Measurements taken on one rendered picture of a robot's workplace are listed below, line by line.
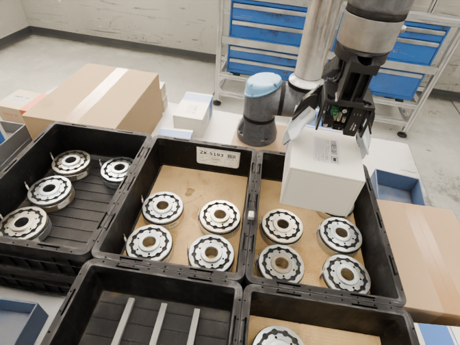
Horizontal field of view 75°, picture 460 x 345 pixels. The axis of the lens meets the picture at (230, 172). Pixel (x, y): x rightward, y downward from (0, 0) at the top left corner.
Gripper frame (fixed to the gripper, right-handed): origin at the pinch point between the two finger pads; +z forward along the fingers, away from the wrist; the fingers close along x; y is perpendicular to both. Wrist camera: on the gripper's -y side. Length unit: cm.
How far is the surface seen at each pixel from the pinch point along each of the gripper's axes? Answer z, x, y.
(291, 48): 53, -6, -189
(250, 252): 17.8, -9.2, 14.2
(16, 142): 29, -88, -13
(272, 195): 28.0, -6.1, -12.0
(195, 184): 28.0, -28.1, -10.2
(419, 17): 21, 73, -192
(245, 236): 17.9, -11.0, 10.6
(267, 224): 24.9, -6.2, 0.8
